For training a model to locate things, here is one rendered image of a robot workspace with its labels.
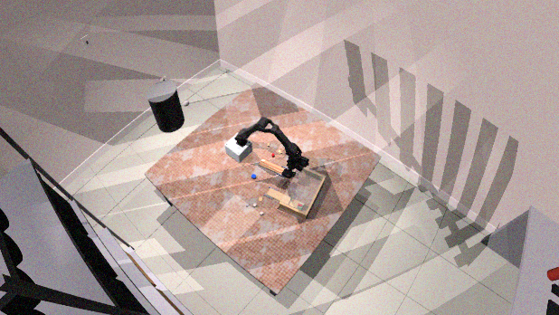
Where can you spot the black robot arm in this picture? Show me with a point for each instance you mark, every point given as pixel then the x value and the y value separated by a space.
pixel 291 148

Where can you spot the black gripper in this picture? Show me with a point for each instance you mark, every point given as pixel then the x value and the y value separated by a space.
pixel 288 172

